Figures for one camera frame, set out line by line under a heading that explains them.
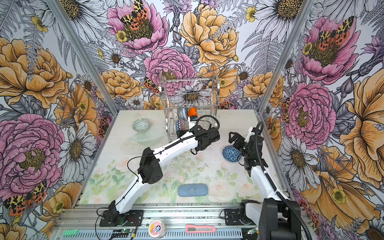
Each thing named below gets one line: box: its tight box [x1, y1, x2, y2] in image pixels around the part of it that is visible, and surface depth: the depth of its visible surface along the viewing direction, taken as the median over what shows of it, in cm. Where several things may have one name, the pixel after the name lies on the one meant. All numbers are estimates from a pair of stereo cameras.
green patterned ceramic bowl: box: [132, 118, 151, 133], surface depth 113 cm
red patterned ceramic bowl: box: [175, 118, 185, 131], surface depth 98 cm
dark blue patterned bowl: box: [222, 145, 242, 163], surface depth 98 cm
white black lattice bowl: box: [172, 108, 178, 120], surface depth 105 cm
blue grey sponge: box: [178, 183, 209, 197], surface depth 82 cm
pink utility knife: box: [186, 224, 217, 233], surface depth 73 cm
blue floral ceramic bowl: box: [180, 108, 188, 121], surface depth 105 cm
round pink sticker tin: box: [148, 219, 167, 239], surface depth 64 cm
